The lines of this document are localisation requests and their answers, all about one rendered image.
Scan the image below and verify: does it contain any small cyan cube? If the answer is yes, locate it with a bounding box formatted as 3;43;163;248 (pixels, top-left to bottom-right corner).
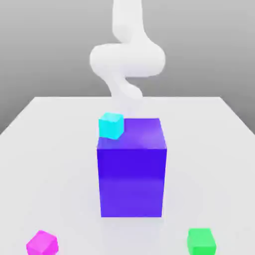
98;112;125;140

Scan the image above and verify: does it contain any small green cube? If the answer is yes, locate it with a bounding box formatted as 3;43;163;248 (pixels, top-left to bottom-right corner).
186;228;217;255

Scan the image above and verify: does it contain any small magenta cube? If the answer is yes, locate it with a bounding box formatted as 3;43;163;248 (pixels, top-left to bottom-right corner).
26;230;59;255

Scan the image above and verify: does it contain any large purple box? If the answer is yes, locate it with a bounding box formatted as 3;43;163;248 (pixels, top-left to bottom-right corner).
96;118;167;218

